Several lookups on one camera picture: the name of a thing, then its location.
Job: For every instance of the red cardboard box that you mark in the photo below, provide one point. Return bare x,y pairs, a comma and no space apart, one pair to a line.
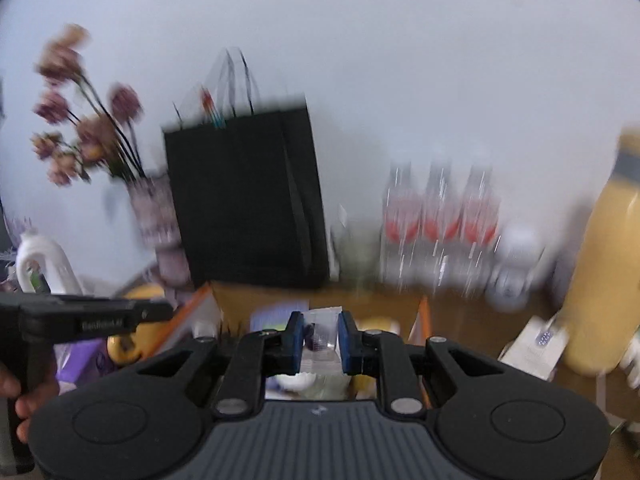
220,308

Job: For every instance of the yellow thermos jug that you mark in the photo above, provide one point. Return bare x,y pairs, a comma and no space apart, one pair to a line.
601,309

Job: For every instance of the black paper bag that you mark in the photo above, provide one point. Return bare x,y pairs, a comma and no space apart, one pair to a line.
245,182

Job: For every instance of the purple tissue pack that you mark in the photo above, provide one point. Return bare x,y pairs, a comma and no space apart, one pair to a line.
82,362

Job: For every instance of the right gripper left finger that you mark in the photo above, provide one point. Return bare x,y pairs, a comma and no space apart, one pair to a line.
256,357

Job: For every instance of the water bottle right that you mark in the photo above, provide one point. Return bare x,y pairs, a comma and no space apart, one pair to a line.
480,218

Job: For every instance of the dried pink flowers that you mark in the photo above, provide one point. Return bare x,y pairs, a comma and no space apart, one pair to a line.
87,132

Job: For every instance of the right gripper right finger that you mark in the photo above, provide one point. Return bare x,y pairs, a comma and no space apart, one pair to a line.
384,357

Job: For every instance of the white toy robot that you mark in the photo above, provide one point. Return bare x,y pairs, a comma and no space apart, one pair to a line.
516,255

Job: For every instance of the white detergent bottle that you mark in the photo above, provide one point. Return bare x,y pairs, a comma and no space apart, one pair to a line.
41,253

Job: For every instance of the water bottle middle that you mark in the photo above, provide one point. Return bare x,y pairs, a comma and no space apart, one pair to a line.
440,226

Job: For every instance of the water bottle left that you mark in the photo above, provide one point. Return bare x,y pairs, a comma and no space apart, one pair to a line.
402,209

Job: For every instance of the glass cup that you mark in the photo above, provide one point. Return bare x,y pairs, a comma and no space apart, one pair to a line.
356,245

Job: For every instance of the small clear plastic packet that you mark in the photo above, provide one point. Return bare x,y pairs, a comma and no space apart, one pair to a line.
321,349

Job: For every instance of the left hand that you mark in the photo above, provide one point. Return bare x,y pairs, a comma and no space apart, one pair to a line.
26,404

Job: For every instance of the water bottle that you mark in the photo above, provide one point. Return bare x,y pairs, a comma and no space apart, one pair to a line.
440,226
480,218
402,209

